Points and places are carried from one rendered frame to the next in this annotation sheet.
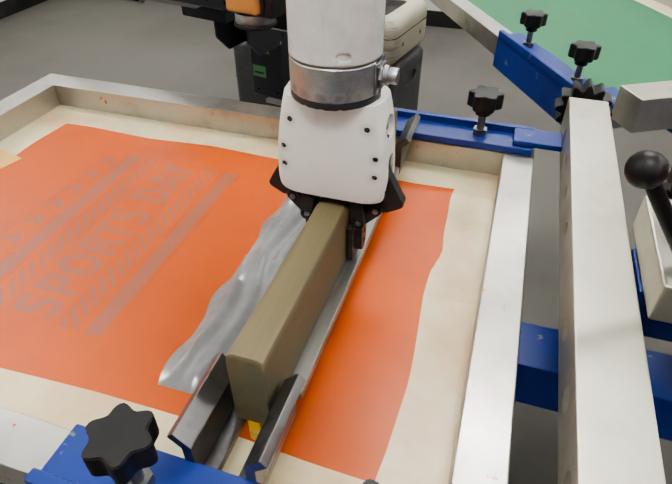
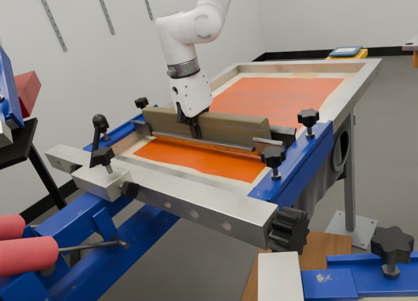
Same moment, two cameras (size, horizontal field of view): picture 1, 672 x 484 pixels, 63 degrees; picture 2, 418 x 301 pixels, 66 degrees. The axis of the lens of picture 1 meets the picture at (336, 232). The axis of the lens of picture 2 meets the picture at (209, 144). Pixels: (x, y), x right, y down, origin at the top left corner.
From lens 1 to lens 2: 1.04 m
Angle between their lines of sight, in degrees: 91
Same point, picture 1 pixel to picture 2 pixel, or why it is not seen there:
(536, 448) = not seen: outside the picture
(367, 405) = (151, 153)
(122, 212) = (265, 103)
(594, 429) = (88, 154)
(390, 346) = (167, 157)
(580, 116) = (241, 200)
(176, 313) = not seen: hidden behind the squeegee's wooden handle
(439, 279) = (188, 170)
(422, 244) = (211, 168)
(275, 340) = (147, 110)
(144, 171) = (295, 101)
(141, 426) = (139, 101)
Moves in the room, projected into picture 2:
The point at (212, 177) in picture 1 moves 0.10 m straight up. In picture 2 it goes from (285, 115) to (282, 83)
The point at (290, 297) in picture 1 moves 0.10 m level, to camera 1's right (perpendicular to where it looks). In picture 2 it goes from (157, 110) to (139, 127)
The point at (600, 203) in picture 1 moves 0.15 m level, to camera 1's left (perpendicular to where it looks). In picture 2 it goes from (154, 180) to (185, 140)
